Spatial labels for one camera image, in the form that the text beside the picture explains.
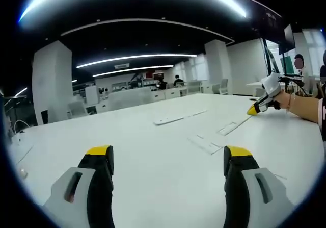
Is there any frosted desk divider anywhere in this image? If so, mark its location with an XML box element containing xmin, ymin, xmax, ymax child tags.
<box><xmin>108</xmin><ymin>87</ymin><xmax>152</xmax><ymax>110</ymax></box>

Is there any white office chair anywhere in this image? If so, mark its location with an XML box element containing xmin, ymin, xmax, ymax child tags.
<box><xmin>187</xmin><ymin>80</ymin><xmax>203</xmax><ymax>95</ymax></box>
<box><xmin>67</xmin><ymin>102</ymin><xmax>86</xmax><ymax>118</ymax></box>
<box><xmin>219</xmin><ymin>79</ymin><xmax>229</xmax><ymax>95</ymax></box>

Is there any small dark monitor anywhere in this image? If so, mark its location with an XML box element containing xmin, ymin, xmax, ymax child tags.
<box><xmin>279</xmin><ymin>23</ymin><xmax>296</xmax><ymax>55</ymax></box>

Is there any white cable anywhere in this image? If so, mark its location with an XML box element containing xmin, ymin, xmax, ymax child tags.
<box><xmin>14</xmin><ymin>120</ymin><xmax>29</xmax><ymax>135</ymax></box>

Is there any long ceiling light strip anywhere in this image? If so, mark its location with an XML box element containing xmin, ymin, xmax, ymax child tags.
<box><xmin>76</xmin><ymin>54</ymin><xmax>198</xmax><ymax>69</ymax></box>

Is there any long white socket holder cover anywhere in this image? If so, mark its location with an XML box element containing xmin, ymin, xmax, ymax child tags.
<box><xmin>153</xmin><ymin>110</ymin><xmax>208</xmax><ymax>126</ymax></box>

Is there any white side desk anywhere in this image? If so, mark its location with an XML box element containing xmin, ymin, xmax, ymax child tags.
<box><xmin>246</xmin><ymin>81</ymin><xmax>270</xmax><ymax>97</ymax></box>

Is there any black monitor stand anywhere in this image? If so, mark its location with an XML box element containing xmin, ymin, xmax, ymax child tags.
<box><xmin>262</xmin><ymin>38</ymin><xmax>281</xmax><ymax>75</ymax></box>

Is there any person's right hand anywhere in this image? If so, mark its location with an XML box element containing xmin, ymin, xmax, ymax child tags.
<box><xmin>272</xmin><ymin>90</ymin><xmax>294</xmax><ymax>113</ymax></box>

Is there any red wall panel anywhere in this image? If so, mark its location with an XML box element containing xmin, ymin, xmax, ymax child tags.
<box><xmin>146</xmin><ymin>71</ymin><xmax>164</xmax><ymax>80</ymax></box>

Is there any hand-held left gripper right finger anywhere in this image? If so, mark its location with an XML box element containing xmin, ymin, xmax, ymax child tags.
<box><xmin>223</xmin><ymin>145</ymin><xmax>296</xmax><ymax>228</ymax></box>

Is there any white tall cabinet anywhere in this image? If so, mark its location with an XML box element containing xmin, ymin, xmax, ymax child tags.
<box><xmin>85</xmin><ymin>86</ymin><xmax>98</xmax><ymax>104</ymax></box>

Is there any short ceiling light strip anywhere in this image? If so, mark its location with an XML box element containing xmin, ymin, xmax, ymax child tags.
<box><xmin>93</xmin><ymin>64</ymin><xmax>175</xmax><ymax>78</ymax></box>

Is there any green board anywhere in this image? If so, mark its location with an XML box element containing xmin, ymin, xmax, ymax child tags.
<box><xmin>280</xmin><ymin>56</ymin><xmax>296</xmax><ymax>74</ymax></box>

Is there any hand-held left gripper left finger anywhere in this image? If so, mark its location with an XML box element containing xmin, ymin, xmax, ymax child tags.
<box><xmin>43</xmin><ymin>144</ymin><xmax>116</xmax><ymax>228</ymax></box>

